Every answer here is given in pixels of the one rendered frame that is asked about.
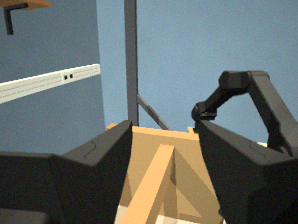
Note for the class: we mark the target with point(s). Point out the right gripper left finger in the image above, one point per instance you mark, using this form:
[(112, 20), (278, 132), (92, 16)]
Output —
[(85, 187)]

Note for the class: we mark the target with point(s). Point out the brown wooden end board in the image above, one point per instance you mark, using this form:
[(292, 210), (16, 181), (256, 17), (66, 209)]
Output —
[(190, 194)]

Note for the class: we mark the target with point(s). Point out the black metal overhead frame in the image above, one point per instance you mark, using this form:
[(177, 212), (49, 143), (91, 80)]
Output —
[(133, 98)]

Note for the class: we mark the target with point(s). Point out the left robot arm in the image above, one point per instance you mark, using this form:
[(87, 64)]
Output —
[(279, 122)]

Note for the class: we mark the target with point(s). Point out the tan wooden rail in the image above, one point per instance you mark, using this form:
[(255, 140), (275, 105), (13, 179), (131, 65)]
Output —
[(146, 203)]

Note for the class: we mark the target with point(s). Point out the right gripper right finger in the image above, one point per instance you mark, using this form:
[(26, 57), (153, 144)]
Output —
[(253, 184)]

